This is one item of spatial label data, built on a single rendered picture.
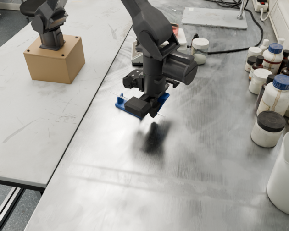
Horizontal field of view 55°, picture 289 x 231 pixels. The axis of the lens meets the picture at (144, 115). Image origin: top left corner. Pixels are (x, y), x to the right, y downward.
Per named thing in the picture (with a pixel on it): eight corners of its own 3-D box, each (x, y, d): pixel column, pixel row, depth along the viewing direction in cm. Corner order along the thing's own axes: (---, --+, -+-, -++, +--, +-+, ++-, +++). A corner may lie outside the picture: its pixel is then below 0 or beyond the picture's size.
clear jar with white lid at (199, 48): (207, 58, 105) (210, 39, 100) (204, 66, 101) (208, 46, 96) (191, 56, 107) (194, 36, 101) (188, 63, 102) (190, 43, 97)
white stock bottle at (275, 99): (282, 112, 82) (299, 75, 73) (280, 127, 77) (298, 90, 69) (258, 105, 84) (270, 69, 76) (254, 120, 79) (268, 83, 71)
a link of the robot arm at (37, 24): (32, 30, 86) (26, 10, 82) (55, 20, 92) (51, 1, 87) (46, 37, 84) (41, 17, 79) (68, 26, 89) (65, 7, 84)
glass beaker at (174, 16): (179, 40, 98) (181, 17, 92) (161, 40, 98) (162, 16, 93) (178, 31, 103) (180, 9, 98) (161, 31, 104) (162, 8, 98)
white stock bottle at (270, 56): (258, 69, 100) (267, 39, 92) (276, 73, 98) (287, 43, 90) (255, 78, 95) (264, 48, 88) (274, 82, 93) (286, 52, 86)
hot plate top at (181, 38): (152, 45, 96) (152, 43, 96) (151, 30, 105) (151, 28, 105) (186, 45, 97) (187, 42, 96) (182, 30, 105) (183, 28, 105)
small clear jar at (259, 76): (263, 85, 92) (269, 68, 88) (268, 96, 88) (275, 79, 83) (246, 84, 92) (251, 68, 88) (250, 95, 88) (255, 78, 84)
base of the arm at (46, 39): (38, 47, 90) (34, 30, 86) (48, 38, 94) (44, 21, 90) (58, 51, 89) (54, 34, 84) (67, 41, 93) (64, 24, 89)
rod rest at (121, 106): (114, 106, 84) (113, 96, 82) (121, 100, 86) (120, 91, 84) (141, 118, 80) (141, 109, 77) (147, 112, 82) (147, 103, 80)
